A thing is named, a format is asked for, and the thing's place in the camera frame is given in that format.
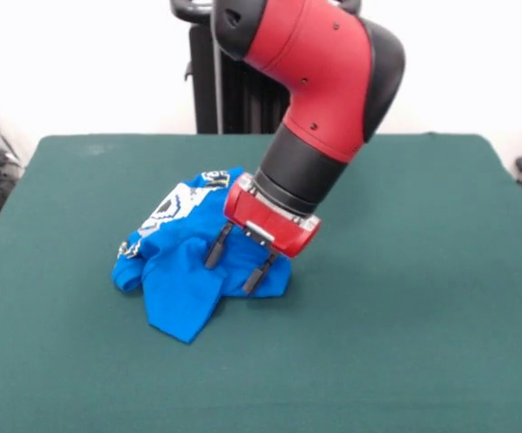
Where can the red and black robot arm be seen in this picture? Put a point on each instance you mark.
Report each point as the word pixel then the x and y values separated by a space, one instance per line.
pixel 323 90

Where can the dark green tablecloth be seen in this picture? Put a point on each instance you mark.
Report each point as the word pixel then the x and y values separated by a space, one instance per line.
pixel 378 338

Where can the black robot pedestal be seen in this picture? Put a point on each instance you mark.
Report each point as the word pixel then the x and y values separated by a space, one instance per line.
pixel 204 81

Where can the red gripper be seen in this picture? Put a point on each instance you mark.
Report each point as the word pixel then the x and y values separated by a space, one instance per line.
pixel 265 223

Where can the blue printed t-shirt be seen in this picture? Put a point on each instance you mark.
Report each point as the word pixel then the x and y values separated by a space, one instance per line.
pixel 179 279

